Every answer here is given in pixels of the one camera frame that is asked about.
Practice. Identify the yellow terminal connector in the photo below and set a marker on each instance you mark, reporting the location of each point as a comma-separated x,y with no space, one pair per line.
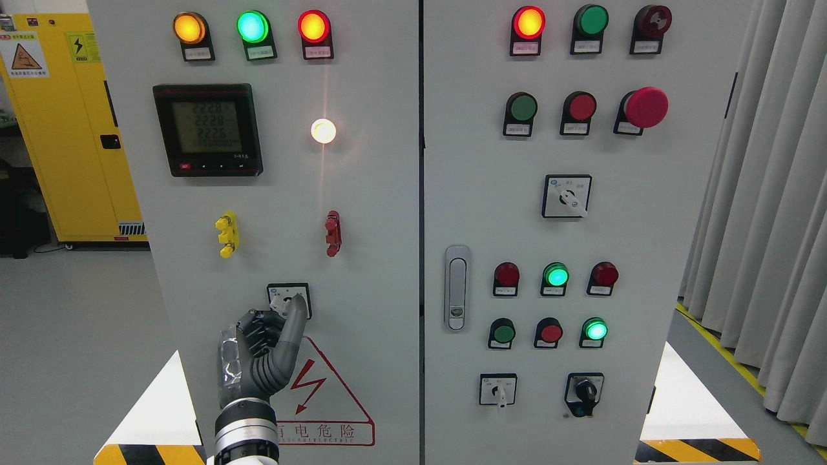
228,237

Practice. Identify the small clear lamp bulb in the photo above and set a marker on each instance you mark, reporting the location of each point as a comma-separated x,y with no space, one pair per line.
323,131

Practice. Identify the red lit indicator left door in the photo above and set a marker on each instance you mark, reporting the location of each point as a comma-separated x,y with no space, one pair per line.
316,35

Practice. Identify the green lit indicator light top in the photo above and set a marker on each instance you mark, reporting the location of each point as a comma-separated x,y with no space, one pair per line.
256,35

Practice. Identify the dark red indicator lower left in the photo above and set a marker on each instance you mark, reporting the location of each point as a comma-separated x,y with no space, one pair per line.
506,280

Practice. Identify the upper right rotary selector switch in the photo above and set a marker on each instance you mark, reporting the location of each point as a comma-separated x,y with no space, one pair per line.
566,196

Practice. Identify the red lit indicator right door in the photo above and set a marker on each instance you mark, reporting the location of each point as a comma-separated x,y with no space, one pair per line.
527,27

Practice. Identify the red terminal connector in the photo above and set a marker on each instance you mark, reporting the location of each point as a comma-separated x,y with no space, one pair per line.
334,233

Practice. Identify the red push button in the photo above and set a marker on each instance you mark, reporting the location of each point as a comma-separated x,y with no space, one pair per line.
548,333
577,111

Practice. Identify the black digital power meter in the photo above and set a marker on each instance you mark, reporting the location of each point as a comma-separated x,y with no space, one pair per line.
209,129

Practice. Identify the green lit push button lower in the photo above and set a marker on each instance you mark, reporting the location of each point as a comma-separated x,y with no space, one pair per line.
593,333

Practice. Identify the grey curtain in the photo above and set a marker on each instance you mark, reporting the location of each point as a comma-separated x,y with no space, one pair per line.
757,270

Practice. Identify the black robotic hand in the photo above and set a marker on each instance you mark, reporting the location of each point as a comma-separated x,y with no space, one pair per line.
257,354

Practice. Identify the grey electrical control cabinet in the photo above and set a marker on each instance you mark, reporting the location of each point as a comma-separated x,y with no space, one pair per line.
417,90

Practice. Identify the red electric danger warning sticker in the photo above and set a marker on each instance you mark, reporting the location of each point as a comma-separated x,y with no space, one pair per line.
317,407

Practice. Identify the dark red indicator lower right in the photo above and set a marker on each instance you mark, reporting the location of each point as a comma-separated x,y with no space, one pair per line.
602,279

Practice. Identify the red push button lower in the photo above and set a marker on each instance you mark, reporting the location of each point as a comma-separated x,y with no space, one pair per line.
548,333

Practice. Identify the silver black robot forearm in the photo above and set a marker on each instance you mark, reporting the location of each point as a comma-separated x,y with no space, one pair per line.
246,433

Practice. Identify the lower rotary selector switch white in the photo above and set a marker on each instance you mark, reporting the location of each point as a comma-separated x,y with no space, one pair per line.
497,389

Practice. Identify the grey cabinet door handle lock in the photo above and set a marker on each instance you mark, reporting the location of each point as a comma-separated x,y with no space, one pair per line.
456,266

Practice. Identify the green push button upper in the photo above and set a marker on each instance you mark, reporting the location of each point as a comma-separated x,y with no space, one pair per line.
520,111

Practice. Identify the dark green indicator top right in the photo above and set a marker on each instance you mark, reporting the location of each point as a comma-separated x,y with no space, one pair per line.
588,25

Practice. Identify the orange indicator light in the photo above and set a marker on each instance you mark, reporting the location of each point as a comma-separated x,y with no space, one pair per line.
193,33

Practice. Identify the green lit indicator lower middle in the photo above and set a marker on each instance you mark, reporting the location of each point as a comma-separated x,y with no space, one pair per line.
554,280

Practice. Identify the red push button upper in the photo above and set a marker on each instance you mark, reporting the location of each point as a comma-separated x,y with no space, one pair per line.
577,111

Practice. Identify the red lit indicator door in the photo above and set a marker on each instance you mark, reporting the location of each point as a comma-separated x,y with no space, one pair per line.
527,27
316,35

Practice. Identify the door rotary selector switch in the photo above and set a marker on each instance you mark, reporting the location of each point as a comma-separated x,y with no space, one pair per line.
280,294

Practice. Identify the yellow safety storage cabinet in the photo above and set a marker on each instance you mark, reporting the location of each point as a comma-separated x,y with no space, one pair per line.
51,66

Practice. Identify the black knob selector switch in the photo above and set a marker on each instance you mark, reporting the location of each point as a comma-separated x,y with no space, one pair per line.
583,392

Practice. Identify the red emergency stop mushroom button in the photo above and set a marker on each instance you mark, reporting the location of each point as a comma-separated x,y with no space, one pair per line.
640,109

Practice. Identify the dark red buzzer indicator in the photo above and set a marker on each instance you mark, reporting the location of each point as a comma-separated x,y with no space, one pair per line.
649,28

